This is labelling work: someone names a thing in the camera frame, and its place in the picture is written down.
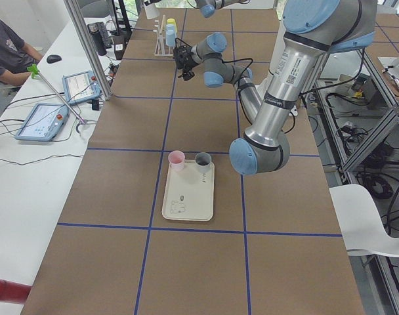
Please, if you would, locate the far teach pendant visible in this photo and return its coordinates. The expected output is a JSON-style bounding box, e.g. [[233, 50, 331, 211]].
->
[[62, 70, 101, 106]]

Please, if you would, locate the pink cup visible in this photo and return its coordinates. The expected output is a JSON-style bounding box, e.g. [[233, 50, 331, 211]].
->
[[168, 150, 185, 171]]

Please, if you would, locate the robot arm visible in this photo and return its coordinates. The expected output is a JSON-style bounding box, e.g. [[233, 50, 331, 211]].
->
[[173, 1, 377, 175], [193, 0, 249, 18]]

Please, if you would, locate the black keyboard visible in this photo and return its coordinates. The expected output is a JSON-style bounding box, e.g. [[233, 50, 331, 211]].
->
[[95, 22, 112, 49]]

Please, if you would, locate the aluminium frame post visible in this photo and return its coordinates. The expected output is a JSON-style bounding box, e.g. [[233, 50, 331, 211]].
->
[[64, 0, 112, 100]]

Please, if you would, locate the black computer mouse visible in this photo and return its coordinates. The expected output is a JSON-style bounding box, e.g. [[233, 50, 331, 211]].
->
[[46, 54, 62, 64]]

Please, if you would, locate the white wire cup rack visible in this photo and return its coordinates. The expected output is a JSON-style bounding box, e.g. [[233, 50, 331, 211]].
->
[[153, 14, 173, 57]]

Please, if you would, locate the grey cup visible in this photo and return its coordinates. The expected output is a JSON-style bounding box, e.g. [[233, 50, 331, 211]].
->
[[195, 152, 212, 173]]

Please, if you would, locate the teach pendant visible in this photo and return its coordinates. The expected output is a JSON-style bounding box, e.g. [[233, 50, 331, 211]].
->
[[14, 103, 69, 142], [62, 70, 101, 106]]

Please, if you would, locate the person in grey shirt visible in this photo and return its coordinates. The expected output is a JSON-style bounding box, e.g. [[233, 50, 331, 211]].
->
[[0, 19, 43, 87]]

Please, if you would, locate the red cylinder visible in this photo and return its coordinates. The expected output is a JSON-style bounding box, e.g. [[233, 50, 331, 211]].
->
[[0, 279, 32, 305]]

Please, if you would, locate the near teach pendant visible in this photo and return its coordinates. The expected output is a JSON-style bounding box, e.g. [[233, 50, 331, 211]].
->
[[14, 103, 69, 142]]

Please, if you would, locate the light blue cup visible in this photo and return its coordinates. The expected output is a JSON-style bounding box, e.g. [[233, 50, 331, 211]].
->
[[166, 24, 177, 34]]

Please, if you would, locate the cream plastic tray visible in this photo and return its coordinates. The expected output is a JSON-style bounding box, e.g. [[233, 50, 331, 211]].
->
[[161, 160, 215, 222]]

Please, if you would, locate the white camera post base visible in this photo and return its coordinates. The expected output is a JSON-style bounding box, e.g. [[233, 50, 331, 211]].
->
[[255, 26, 301, 117]]

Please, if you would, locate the green handled reacher grabber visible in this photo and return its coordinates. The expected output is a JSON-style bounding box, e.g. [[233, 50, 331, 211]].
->
[[27, 64, 97, 133]]

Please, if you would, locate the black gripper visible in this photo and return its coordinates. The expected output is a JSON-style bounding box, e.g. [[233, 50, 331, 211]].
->
[[173, 45, 195, 81], [143, 0, 160, 6]]

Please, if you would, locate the white plastic chair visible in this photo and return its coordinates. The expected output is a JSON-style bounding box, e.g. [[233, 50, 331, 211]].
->
[[329, 184, 399, 258]]

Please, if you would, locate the black water bottle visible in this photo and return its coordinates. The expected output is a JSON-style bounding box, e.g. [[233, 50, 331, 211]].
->
[[88, 24, 107, 56]]

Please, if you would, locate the yellow cup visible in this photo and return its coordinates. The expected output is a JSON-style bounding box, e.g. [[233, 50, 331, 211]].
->
[[166, 18, 177, 32]]

